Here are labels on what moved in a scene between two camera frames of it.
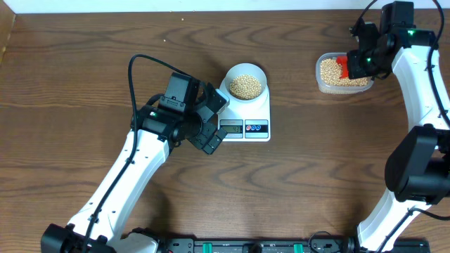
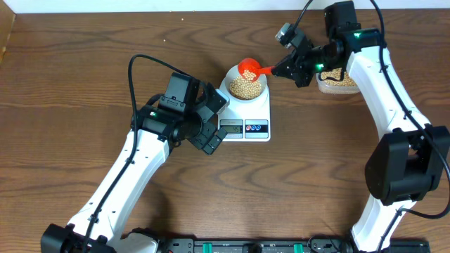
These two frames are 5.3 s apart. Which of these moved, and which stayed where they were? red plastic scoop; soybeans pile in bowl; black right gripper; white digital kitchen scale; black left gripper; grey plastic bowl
Moved: black right gripper; red plastic scoop
Stayed: black left gripper; soybeans pile in bowl; white digital kitchen scale; grey plastic bowl
